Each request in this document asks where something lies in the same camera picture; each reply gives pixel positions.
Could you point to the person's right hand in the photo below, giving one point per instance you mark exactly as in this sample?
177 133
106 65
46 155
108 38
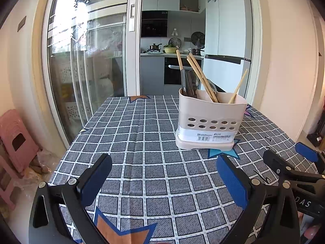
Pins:
309 231

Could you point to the beige plastic utensil holder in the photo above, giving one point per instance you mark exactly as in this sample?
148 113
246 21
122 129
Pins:
203 111

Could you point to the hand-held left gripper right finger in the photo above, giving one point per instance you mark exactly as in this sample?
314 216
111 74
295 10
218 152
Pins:
233 183

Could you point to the steel cooking pot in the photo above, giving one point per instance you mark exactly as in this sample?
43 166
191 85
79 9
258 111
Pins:
196 51

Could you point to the yellow-green bowl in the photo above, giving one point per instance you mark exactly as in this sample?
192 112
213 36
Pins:
169 50

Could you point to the tall pink plastic stool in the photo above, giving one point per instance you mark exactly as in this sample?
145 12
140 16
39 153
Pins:
10 124

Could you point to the patterned decorative plate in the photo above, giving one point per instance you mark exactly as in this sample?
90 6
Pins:
174 41

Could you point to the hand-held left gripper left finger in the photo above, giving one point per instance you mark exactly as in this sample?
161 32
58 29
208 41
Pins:
96 183

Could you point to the low pink plastic stool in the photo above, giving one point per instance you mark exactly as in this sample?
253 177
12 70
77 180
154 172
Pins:
6 183

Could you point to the grey base cabinet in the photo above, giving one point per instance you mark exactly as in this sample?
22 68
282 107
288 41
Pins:
152 76

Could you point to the sliding glass door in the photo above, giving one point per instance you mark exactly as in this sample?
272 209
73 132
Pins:
101 56

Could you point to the bamboo chopstick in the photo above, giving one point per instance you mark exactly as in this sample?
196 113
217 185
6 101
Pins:
238 85
203 75
198 75
179 59

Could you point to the black cooking pot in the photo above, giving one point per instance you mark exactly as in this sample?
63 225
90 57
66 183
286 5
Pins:
155 47

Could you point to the white refrigerator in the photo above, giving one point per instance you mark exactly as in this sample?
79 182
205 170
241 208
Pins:
223 30

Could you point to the brown wall plate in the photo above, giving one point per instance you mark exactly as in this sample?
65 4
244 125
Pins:
21 23

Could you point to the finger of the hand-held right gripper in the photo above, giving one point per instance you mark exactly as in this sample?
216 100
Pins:
275 161
306 152

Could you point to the grey checked tablecloth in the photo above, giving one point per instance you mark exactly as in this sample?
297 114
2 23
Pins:
142 157

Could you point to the black round fan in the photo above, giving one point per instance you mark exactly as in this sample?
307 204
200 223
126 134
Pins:
198 38

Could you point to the clear plastic bag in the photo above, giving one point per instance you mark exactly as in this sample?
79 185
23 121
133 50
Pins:
45 160

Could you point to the white wall ornament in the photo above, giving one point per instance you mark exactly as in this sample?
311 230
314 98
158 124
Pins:
174 32

